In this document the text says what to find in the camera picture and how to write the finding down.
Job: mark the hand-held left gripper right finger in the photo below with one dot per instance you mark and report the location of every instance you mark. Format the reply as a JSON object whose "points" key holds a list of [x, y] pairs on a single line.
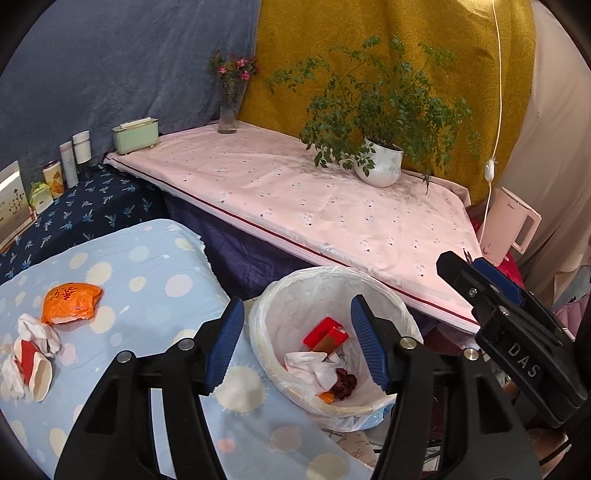
{"points": [[367, 341]]}

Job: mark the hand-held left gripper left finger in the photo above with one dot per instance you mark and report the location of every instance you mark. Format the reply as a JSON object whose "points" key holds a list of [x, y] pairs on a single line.
{"points": [[226, 341]]}

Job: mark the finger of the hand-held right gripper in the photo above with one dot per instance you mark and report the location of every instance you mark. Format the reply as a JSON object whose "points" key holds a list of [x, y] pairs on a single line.
{"points": [[505, 284], [466, 281]]}

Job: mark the red cardboard box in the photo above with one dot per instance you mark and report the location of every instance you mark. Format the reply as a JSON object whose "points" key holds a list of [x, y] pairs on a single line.
{"points": [[325, 337]]}

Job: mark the dark red scrunchie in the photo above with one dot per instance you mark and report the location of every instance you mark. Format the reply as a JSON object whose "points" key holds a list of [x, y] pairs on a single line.
{"points": [[345, 382]]}

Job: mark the wastebasket with white liner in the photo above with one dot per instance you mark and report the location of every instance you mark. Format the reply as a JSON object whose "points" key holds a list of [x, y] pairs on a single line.
{"points": [[281, 323]]}

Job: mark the white paper towel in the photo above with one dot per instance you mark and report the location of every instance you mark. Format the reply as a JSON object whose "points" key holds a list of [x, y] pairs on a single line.
{"points": [[307, 364]]}

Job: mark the orange plastic bag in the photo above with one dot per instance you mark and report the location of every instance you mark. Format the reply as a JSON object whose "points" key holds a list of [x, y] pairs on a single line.
{"points": [[71, 302], [328, 397]]}

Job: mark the red paper cup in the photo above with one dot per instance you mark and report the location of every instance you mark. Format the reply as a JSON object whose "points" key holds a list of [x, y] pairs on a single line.
{"points": [[34, 369]]}

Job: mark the pink electric kettle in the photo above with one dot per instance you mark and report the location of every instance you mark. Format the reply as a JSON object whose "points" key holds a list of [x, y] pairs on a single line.
{"points": [[505, 221]]}

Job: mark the pink quilted fabric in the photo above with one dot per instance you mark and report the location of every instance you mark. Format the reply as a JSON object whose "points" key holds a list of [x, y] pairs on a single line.
{"points": [[575, 318]]}

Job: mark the dark purple cloth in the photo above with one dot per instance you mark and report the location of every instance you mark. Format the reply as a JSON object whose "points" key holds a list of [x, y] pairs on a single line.
{"points": [[240, 258]]}

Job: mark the light blue planet blanket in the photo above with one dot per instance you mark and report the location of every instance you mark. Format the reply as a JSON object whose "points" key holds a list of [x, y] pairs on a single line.
{"points": [[152, 286]]}

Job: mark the potted green plant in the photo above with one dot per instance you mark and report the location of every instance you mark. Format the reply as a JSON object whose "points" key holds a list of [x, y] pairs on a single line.
{"points": [[381, 159]]}

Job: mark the pink cloth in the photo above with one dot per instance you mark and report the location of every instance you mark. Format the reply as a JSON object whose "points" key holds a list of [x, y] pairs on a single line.
{"points": [[300, 207]]}

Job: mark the beige curtain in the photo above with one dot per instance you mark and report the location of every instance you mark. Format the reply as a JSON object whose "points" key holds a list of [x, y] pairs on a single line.
{"points": [[558, 138]]}

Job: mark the white tissue, far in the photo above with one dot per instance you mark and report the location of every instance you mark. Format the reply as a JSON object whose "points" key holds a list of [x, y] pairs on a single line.
{"points": [[39, 332]]}

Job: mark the navy patterned cloth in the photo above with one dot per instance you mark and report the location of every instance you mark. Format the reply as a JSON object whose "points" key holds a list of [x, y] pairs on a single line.
{"points": [[92, 207]]}

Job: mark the pale green box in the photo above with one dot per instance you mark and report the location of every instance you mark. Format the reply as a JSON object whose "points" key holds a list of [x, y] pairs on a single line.
{"points": [[136, 136]]}

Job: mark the glass vase with pink flowers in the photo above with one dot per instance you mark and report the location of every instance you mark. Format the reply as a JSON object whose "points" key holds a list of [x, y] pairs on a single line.
{"points": [[227, 115]]}

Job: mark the green tissue pack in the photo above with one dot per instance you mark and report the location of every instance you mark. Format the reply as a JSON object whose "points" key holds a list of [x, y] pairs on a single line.
{"points": [[40, 198]]}

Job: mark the yellow printed tin can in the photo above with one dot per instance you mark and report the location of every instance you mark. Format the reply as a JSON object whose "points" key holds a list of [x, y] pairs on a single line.
{"points": [[54, 180]]}

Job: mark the white jar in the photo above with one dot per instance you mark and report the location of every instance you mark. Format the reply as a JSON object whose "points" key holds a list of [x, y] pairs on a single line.
{"points": [[82, 147]]}

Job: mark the white card gift box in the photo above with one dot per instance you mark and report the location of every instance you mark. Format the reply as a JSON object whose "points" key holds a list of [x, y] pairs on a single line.
{"points": [[14, 207]]}

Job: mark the yellow backdrop cloth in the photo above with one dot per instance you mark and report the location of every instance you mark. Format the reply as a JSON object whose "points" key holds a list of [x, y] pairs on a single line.
{"points": [[323, 27]]}

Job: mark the blue backdrop cloth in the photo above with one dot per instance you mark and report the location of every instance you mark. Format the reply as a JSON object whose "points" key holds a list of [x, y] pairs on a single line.
{"points": [[115, 60]]}

